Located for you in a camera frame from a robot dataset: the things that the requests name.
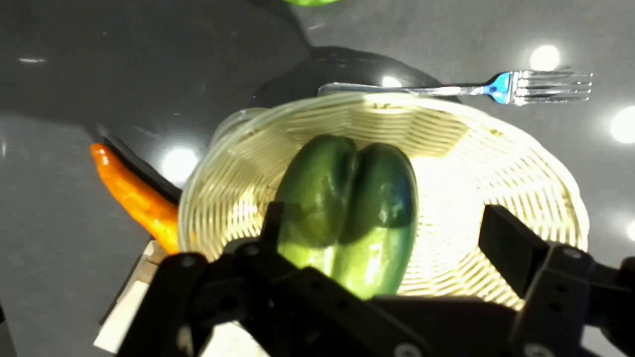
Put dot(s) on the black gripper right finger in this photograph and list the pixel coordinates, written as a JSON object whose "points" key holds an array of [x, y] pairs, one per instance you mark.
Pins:
{"points": [[522, 254]]}

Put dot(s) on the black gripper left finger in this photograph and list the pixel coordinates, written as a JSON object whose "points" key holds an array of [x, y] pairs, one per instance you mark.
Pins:
{"points": [[171, 303]]}

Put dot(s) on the green bell pepper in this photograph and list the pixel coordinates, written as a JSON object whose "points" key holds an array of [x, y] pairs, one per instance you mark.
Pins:
{"points": [[344, 198]]}

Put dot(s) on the white woven basket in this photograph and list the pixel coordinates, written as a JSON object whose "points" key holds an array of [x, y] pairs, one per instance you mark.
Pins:
{"points": [[477, 170]]}

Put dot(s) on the beige folded napkin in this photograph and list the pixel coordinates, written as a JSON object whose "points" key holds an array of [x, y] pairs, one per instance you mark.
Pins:
{"points": [[122, 309]]}

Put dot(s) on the orange carrot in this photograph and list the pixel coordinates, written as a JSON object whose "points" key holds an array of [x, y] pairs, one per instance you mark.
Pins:
{"points": [[135, 198]]}

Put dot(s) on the yellow plastic container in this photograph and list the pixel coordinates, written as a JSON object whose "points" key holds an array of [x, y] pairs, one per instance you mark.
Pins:
{"points": [[231, 121]]}

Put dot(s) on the silver metal fork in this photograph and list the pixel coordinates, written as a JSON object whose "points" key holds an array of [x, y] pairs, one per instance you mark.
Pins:
{"points": [[423, 87]]}

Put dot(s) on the green plastic bowl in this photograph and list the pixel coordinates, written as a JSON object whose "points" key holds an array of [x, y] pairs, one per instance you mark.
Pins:
{"points": [[310, 2]]}

